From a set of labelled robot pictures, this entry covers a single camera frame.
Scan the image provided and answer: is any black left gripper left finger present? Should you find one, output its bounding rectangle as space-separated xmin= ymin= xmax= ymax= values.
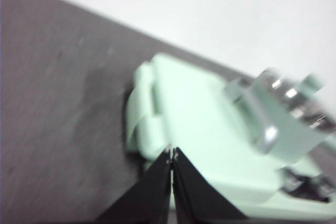
xmin=96 ymin=145 xmax=173 ymax=224

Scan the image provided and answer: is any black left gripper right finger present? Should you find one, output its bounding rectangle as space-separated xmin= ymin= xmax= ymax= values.
xmin=172 ymin=146 xmax=249 ymax=224

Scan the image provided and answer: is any glass pot lid green knob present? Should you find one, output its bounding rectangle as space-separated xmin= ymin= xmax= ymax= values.
xmin=258 ymin=68 xmax=336 ymax=133

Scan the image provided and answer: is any mint green breakfast maker base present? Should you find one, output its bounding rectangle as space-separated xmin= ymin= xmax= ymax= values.
xmin=167 ymin=165 xmax=336 ymax=224

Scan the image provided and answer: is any green steamer pot with handle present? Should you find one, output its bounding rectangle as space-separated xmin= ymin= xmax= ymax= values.
xmin=225 ymin=77 xmax=318 ymax=168

